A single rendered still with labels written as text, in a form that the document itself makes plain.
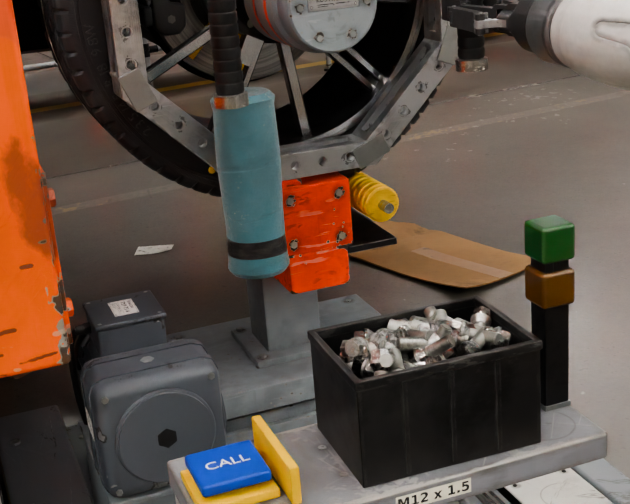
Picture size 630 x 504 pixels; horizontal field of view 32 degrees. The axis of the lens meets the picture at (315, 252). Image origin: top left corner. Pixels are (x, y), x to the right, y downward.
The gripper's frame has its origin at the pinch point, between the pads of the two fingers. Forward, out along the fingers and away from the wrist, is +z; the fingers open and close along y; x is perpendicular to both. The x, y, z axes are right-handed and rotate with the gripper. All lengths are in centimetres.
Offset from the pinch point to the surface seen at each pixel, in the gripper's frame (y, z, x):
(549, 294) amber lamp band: -13.4, -40.1, -24.2
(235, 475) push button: -49, -41, -35
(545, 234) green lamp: -13.8, -40.0, -17.6
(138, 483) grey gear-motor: -52, 0, -57
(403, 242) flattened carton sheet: 49, 134, -82
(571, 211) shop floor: 105, 134, -83
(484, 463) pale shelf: -25, -46, -38
